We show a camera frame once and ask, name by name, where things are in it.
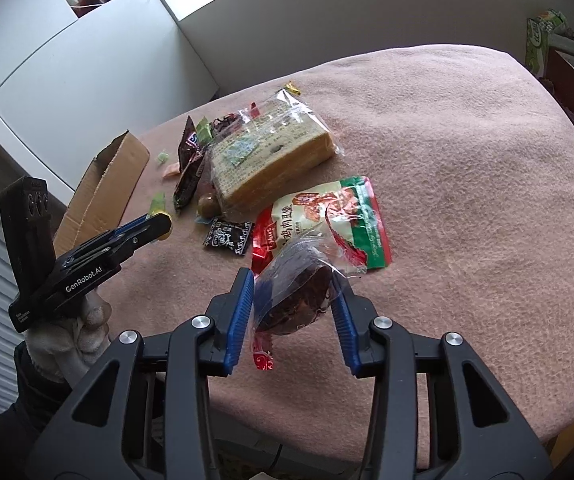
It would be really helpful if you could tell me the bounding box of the brown cardboard box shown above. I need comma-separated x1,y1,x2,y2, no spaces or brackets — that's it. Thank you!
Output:
53,131,150,257

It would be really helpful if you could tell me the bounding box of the dark date snack clear bag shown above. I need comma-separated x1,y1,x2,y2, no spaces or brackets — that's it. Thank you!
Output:
251,236,369,372

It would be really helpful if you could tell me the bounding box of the black white candy packet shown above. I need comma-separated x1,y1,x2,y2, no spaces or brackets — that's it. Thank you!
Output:
203,219,253,257

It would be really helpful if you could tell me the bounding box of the red green jerky snack pouch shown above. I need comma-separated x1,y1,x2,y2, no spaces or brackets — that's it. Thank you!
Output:
251,176,392,274

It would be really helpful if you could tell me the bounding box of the round brown candy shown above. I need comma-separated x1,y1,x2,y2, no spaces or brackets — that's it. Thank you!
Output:
197,194,221,219

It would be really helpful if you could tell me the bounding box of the brown Snickers bar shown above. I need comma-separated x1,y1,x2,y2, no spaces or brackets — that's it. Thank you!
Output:
177,117,202,172

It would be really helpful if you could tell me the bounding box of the green candy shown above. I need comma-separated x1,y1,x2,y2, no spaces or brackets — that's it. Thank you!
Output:
195,117,212,146

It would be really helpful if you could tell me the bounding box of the yellow candy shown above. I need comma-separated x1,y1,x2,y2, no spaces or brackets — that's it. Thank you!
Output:
284,81,301,96

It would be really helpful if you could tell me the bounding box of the pink wafer candy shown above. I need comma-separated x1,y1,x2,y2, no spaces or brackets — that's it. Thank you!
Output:
162,162,182,179

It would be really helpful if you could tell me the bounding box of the small dried fruit bag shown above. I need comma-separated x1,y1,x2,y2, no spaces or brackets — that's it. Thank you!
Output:
210,112,248,142

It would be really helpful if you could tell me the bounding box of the white gloved left hand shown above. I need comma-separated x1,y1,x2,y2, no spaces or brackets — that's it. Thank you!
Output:
25,290,112,388

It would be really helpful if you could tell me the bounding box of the white cabinet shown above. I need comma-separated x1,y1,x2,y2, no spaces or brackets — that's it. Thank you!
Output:
0,0,217,202

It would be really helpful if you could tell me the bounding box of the pink blanket table cover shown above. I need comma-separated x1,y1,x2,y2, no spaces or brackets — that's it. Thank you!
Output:
101,46,574,439

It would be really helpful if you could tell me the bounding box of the green carton box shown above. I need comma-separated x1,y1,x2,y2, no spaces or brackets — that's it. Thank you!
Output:
524,9,568,78

